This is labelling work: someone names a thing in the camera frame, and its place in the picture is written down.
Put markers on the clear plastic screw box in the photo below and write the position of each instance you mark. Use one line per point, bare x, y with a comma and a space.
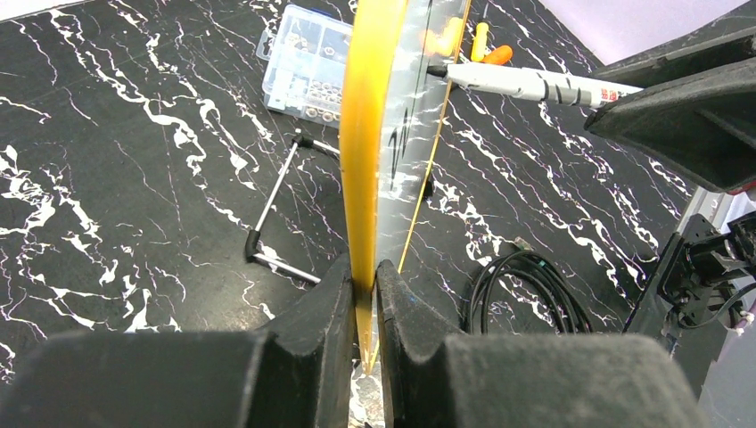
306, 60

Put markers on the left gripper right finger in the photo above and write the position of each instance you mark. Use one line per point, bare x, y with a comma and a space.
435, 375

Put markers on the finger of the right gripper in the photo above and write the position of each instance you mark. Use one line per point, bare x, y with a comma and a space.
702, 126
726, 60

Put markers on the yellow handled screwdriver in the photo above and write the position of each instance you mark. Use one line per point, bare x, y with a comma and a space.
480, 40

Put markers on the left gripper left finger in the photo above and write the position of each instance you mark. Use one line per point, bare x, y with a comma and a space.
294, 371

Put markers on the orange handled screwdriver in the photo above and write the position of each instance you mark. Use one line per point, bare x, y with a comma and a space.
499, 56

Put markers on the yellow framed whiteboard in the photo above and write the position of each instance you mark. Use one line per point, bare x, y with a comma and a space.
392, 114

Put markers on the black white marker pen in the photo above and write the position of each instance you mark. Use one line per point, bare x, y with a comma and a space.
533, 85

